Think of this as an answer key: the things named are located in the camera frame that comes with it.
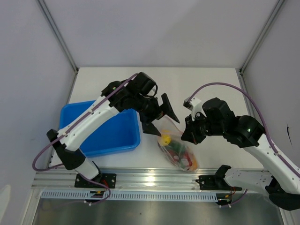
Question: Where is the red toy strawberry bunch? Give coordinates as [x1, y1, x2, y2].
[168, 150, 198, 172]

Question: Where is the aluminium mounting rail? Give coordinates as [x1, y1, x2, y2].
[31, 167, 272, 193]

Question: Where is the green toy cucumber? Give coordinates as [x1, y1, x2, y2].
[166, 139, 187, 156]

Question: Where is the clear zip top bag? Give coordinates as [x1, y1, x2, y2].
[157, 117, 198, 172]

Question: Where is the aluminium frame post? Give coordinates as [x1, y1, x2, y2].
[36, 0, 79, 73]
[239, 0, 287, 75]

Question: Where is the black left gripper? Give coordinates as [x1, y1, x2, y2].
[132, 94, 179, 137]

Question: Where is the left aluminium frame post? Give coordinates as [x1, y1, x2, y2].
[36, 0, 79, 73]

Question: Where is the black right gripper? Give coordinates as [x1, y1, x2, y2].
[181, 111, 225, 145]

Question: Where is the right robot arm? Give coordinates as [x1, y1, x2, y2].
[181, 97, 300, 211]

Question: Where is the blue plastic bin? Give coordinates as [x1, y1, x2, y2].
[59, 100, 140, 158]

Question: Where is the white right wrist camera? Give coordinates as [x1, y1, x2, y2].
[183, 97, 203, 121]

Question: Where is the yellow toy pepper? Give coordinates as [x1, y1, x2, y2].
[158, 130, 172, 146]

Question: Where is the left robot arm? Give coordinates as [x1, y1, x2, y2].
[46, 72, 179, 188]

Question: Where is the white slotted cable duct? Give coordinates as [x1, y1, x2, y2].
[41, 190, 218, 202]

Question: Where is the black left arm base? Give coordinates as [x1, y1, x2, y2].
[74, 173, 117, 189]

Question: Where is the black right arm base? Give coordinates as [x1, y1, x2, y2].
[195, 175, 242, 191]

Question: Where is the right aluminium frame post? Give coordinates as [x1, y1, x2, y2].
[239, 0, 287, 75]

